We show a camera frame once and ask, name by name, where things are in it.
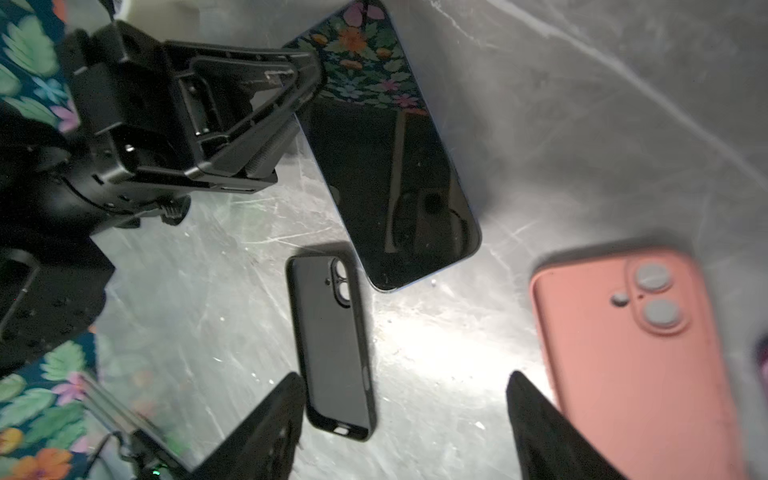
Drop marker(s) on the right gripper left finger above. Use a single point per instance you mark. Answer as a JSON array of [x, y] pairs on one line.
[[263, 445]]

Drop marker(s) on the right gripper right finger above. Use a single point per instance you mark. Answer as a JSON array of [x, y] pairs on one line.
[[547, 444]]

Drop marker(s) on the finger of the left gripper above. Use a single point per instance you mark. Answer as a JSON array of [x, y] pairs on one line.
[[220, 92], [248, 164]]

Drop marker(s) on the dark blue smartphone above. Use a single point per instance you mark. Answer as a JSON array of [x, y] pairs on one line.
[[380, 153]]

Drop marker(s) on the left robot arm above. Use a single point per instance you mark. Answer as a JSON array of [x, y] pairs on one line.
[[53, 279]]

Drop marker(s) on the pink phone case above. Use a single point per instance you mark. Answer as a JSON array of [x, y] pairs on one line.
[[635, 364]]

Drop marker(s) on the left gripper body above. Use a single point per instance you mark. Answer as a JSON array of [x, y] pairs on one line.
[[125, 153]]

